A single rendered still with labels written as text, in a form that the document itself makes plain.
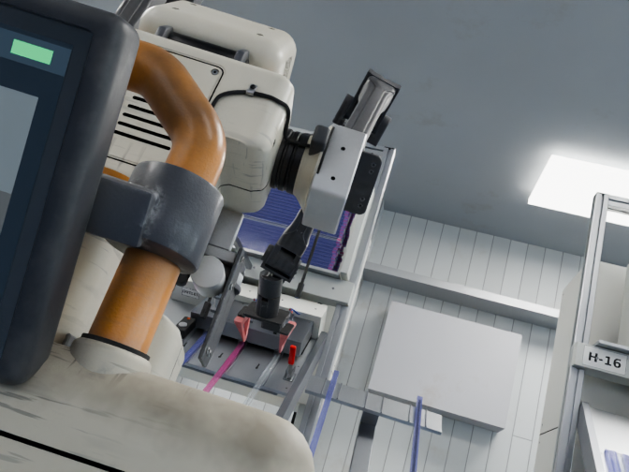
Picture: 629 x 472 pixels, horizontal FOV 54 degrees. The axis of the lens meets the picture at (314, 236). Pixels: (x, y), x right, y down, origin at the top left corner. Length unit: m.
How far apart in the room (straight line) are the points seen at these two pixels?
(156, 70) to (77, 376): 0.18
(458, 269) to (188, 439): 4.90
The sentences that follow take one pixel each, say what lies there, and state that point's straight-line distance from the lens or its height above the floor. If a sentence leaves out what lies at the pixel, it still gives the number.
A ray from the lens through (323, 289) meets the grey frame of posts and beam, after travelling 1.93.
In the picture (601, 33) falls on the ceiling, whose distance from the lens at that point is 3.33.
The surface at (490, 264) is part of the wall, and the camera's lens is 5.23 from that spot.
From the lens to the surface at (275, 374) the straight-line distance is 1.72.
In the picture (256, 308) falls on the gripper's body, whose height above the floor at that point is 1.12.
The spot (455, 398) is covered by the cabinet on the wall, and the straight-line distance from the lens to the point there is 4.63.
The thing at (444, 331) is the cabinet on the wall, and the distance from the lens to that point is 4.72.
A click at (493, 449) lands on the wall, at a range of 4.90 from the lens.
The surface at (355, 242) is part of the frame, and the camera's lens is 1.93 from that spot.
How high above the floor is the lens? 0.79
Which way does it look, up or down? 21 degrees up
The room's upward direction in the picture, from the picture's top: 18 degrees clockwise
